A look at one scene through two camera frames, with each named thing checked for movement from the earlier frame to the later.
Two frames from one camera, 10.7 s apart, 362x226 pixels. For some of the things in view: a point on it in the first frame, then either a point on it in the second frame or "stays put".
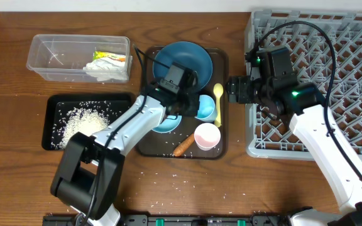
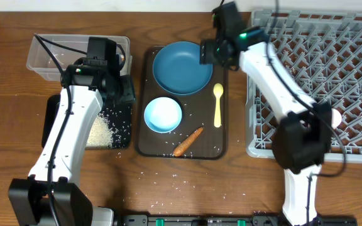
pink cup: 207,136 to 335,118
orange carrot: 181,148 stays put
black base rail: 176,220 stays put
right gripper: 231,90 to 206,52
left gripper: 189,105 to 126,91
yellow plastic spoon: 218,90 stays put
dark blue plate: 188,54 stays put
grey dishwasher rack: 340,51 stays put
